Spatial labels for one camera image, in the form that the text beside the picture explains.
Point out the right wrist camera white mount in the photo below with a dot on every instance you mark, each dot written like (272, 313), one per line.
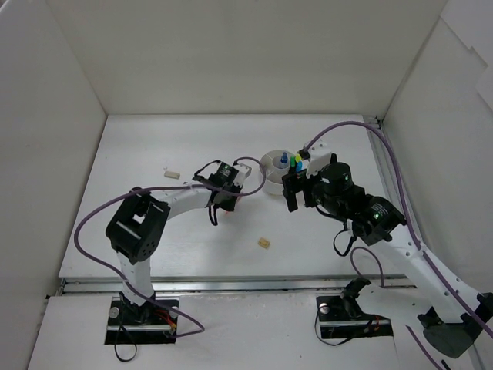
(316, 156)

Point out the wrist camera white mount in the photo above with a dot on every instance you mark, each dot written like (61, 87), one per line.
(243, 172)
(316, 156)

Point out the beige eraser block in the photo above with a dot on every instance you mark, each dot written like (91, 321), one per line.
(172, 175)

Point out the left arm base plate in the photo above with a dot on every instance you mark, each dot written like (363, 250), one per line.
(147, 325)

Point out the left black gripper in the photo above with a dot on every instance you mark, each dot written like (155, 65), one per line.
(225, 200)

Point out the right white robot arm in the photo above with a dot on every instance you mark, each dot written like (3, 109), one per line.
(373, 224)

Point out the clear glue bottle blue cap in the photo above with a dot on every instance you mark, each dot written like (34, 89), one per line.
(284, 160)

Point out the aluminium frame rail right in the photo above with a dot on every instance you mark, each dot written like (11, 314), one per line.
(457, 313)

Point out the small wooden clip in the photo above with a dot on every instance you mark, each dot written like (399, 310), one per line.
(264, 243)

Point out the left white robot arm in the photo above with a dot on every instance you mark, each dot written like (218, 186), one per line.
(137, 226)

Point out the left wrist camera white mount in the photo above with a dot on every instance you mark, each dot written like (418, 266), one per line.
(243, 172)

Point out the white round divided organizer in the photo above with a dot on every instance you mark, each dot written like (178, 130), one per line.
(273, 182)

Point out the aluminium frame rail front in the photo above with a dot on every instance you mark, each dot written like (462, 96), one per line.
(209, 284)

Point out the aluminium frame rail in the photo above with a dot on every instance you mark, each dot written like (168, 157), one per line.
(457, 313)
(209, 284)

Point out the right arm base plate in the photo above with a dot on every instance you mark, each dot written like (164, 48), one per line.
(340, 320)

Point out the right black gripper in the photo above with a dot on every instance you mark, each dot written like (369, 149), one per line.
(294, 186)

